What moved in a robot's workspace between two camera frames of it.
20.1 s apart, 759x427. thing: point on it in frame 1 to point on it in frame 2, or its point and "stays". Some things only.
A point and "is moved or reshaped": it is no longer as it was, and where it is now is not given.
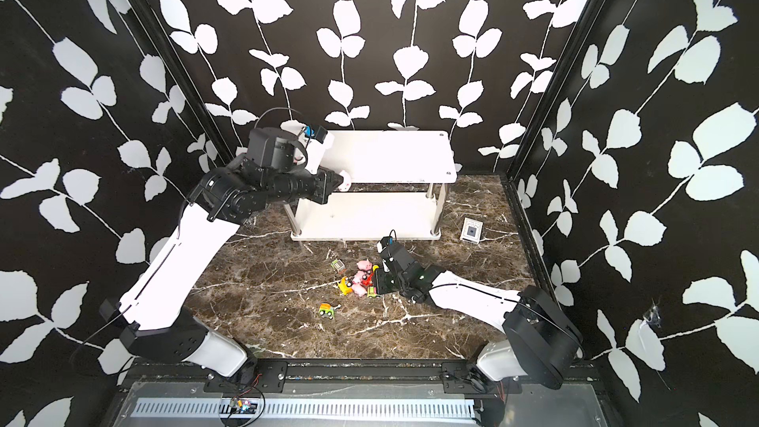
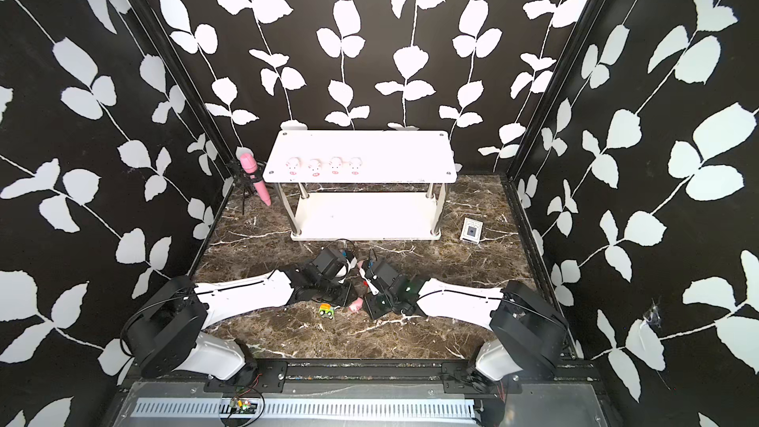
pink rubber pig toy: (345, 186) is moved or reshaped
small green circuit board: (239, 406) stays
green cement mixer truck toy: (326, 308) stays
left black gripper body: (317, 190) to (335, 292)
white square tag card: (471, 230) stays
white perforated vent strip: (306, 408) stays
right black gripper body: (387, 283) to (379, 305)
